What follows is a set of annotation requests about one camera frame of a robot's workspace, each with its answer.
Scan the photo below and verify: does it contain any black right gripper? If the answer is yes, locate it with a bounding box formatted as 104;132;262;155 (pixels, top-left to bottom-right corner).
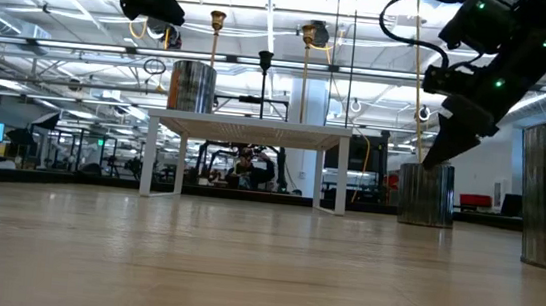
413;50;530;180

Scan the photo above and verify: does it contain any tall gold candlestick holder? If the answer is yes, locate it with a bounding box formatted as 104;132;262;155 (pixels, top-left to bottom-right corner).
292;23;318;125
205;9;228;69

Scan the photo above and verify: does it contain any orange candle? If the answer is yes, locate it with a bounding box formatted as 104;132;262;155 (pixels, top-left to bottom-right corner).
166;58;219;115
394;156;460;230

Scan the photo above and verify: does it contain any black candlestick holder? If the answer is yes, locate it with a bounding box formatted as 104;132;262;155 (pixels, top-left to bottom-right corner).
251;49;275;121

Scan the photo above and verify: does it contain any red cushioned seat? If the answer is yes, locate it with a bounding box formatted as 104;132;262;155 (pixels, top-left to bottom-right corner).
458;192;495;211

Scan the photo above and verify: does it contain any white building column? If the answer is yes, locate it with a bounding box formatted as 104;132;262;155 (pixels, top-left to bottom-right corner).
280;77;332;199

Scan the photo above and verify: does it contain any white perforated metal shelf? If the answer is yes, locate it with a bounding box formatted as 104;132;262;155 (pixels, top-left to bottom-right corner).
137;107;355;217

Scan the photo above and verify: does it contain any person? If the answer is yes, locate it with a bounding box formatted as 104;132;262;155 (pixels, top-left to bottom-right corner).
225;145;279;193

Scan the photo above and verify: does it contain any long yellow hanging cable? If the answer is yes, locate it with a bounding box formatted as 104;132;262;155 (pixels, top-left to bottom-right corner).
400;0;440;164

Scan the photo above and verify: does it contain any black aluminium table frame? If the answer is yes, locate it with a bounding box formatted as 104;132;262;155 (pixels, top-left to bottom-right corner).
0;165;525;236

